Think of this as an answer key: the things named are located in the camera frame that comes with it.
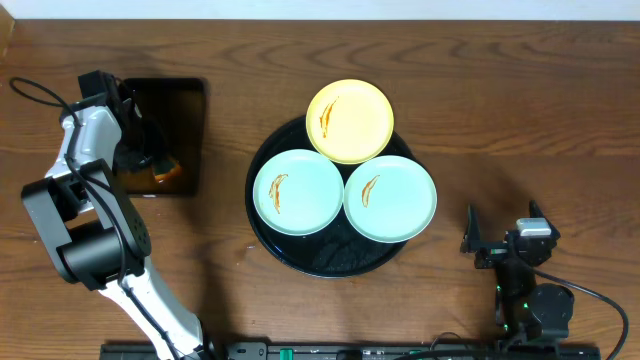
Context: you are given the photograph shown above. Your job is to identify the orange green scrub sponge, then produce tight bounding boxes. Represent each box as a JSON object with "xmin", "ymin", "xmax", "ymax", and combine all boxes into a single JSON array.
[{"xmin": 152, "ymin": 156, "xmax": 182, "ymax": 183}]

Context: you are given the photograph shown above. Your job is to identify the black rectangular water tray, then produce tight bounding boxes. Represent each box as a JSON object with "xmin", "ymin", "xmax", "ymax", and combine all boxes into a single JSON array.
[{"xmin": 117, "ymin": 78, "xmax": 208, "ymax": 197}]

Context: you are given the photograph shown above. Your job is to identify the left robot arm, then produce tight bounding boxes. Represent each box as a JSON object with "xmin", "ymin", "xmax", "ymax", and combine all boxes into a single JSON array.
[{"xmin": 21, "ymin": 70, "xmax": 215, "ymax": 359}]

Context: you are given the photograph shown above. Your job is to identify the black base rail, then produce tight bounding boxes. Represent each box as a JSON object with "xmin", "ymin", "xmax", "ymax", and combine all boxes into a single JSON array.
[{"xmin": 98, "ymin": 340, "xmax": 602, "ymax": 360}]

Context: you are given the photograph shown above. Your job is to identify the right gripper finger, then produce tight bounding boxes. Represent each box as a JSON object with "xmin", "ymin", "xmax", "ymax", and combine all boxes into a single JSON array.
[
  {"xmin": 528, "ymin": 200, "xmax": 556, "ymax": 231},
  {"xmin": 460, "ymin": 205, "xmax": 482, "ymax": 253}
]

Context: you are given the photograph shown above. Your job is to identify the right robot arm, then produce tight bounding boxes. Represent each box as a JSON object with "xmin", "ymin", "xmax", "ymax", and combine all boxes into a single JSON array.
[{"xmin": 460, "ymin": 201, "xmax": 574, "ymax": 351}]

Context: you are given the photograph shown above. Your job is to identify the pale green plate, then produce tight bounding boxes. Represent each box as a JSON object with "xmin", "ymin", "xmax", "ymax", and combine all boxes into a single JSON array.
[
  {"xmin": 344, "ymin": 155, "xmax": 438, "ymax": 244},
  {"xmin": 250, "ymin": 149, "xmax": 344, "ymax": 236}
]

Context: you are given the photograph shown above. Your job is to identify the yellow dirty plate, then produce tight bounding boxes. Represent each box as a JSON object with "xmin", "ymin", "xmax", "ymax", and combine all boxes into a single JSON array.
[{"xmin": 305, "ymin": 79, "xmax": 395, "ymax": 165}]

